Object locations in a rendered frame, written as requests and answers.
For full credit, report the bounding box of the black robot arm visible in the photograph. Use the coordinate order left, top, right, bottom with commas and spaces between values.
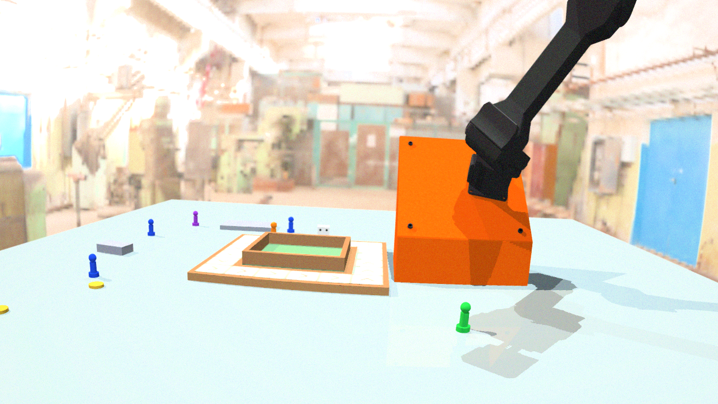
465, 0, 637, 201

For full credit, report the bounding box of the green game pawn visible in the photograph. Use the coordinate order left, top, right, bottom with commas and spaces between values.
456, 302, 471, 333

